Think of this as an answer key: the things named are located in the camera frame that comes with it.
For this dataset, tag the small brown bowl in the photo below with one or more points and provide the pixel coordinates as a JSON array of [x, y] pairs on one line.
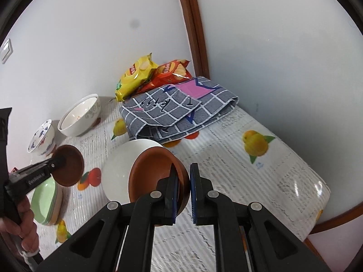
[[150, 175], [71, 167]]

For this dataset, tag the white bowl printed inside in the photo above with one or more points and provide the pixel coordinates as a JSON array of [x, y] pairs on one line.
[[76, 114]]

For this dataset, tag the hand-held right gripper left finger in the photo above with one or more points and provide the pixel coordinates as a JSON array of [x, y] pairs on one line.
[[174, 192]]

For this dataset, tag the fruit printed tablecloth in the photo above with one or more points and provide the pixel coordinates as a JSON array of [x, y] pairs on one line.
[[241, 175]]

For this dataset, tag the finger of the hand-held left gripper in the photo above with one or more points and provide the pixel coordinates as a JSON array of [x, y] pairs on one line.
[[37, 175]]

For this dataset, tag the green plate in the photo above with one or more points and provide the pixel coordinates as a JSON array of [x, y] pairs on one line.
[[42, 198]]

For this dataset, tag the blue patterned white bowl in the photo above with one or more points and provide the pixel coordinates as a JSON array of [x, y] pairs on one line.
[[42, 144]]

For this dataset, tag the plain white bowl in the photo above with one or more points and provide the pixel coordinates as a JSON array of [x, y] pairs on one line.
[[119, 170]]

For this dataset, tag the yellow chip bag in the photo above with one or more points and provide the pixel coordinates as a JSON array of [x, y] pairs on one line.
[[134, 76]]

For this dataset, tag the brown wooden door frame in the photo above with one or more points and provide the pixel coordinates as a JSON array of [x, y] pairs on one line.
[[194, 28]]

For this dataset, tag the white bowl grey scroll pattern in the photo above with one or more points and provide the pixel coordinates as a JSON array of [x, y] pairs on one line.
[[91, 116]]

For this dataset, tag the brown wooden baseboard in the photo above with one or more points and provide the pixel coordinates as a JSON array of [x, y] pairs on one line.
[[337, 219]]

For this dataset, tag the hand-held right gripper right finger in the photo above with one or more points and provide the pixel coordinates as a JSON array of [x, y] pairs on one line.
[[193, 192]]

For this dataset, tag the orange chip bag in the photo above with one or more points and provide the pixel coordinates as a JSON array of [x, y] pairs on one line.
[[167, 72]]

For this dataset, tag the grey checked cloth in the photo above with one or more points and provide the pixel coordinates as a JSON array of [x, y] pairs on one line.
[[175, 110]]

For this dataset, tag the person's left hand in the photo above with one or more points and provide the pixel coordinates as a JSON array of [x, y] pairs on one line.
[[28, 223]]

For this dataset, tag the white wall light switch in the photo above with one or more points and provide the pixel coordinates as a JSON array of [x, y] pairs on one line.
[[6, 50]]

